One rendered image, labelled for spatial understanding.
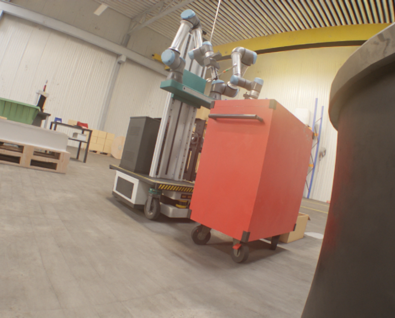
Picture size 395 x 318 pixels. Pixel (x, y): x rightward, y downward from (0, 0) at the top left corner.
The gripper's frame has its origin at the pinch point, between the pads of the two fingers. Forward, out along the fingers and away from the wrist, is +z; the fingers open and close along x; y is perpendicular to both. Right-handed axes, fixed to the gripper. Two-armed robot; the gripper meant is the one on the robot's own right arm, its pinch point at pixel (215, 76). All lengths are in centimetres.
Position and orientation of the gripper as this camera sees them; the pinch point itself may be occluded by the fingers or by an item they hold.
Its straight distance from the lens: 175.9
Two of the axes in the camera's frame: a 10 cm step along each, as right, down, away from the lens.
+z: 1.8, 9.7, -1.8
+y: -7.4, 2.6, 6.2
